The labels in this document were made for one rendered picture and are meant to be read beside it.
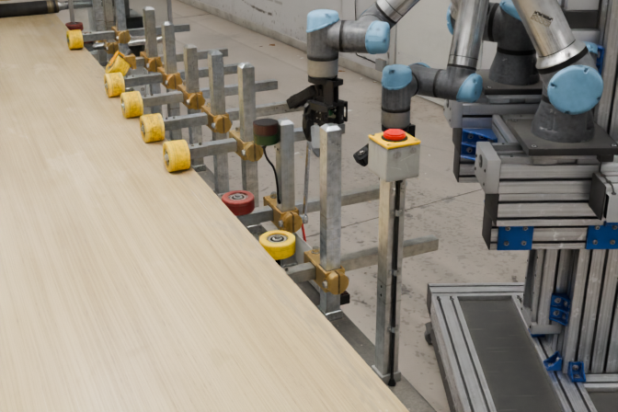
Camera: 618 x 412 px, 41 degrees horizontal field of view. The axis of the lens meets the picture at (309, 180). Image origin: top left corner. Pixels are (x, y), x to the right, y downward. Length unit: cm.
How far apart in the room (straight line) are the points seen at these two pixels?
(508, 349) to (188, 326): 144
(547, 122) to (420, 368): 121
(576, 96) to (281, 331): 84
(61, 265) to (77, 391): 45
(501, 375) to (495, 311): 37
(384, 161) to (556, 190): 75
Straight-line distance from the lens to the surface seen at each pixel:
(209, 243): 182
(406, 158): 148
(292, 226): 202
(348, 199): 215
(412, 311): 329
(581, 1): 229
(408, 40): 595
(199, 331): 152
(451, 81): 214
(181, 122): 245
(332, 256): 183
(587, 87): 190
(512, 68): 252
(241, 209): 200
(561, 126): 206
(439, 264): 364
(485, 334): 281
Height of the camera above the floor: 172
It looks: 23 degrees down
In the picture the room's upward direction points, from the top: straight up
